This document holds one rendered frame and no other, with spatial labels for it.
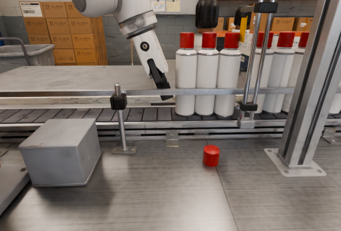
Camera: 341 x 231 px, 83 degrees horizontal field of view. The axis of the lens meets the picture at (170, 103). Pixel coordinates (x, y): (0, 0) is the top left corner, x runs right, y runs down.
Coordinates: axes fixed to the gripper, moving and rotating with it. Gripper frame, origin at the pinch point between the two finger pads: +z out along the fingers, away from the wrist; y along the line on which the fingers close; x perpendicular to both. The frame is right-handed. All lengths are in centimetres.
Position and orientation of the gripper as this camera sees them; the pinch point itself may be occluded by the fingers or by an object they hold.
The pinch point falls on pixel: (165, 91)
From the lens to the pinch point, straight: 50.0
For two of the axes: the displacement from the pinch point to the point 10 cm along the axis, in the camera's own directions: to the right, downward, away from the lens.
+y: -0.3, -3.9, 9.2
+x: -9.4, 3.3, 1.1
